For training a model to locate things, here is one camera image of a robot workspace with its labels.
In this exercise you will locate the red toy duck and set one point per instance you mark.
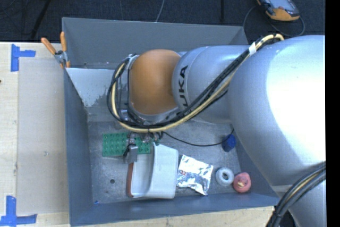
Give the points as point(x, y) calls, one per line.
point(242, 182)

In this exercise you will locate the white rectangular cup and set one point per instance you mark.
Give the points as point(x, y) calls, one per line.
point(162, 172)

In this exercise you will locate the red-brown flat block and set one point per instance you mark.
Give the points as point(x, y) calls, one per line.
point(129, 180)

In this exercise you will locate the grey metal bin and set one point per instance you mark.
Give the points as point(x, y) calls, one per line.
point(79, 141)

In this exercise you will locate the pale flat board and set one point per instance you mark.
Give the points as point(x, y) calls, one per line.
point(40, 127)

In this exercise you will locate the blue round object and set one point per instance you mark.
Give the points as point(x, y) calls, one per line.
point(229, 143)

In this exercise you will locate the silver foil packet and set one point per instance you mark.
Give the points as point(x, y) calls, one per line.
point(195, 174)

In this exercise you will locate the dark green flat block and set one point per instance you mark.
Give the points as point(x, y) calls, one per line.
point(114, 144)

